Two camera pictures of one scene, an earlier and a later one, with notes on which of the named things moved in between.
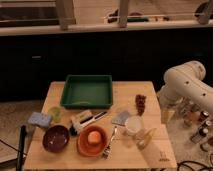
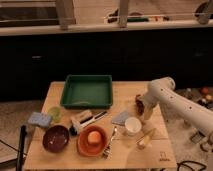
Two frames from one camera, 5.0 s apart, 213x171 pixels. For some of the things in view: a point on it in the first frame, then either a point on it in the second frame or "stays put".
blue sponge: x=40 y=119 stays put
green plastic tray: x=87 y=91 stays put
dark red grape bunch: x=140 y=103 stays put
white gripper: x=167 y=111 to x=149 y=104
